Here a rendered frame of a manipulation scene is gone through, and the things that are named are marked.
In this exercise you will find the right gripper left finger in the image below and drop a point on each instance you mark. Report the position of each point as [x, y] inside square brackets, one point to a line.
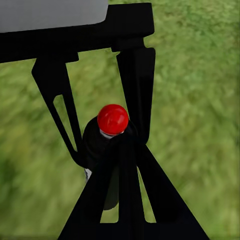
[84, 221]

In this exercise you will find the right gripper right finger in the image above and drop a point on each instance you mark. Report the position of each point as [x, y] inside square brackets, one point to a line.
[174, 220]

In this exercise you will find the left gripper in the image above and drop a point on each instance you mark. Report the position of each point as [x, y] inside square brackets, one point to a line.
[124, 30]

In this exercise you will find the pesticide atomizer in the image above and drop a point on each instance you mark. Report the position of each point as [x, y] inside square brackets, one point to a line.
[111, 120]

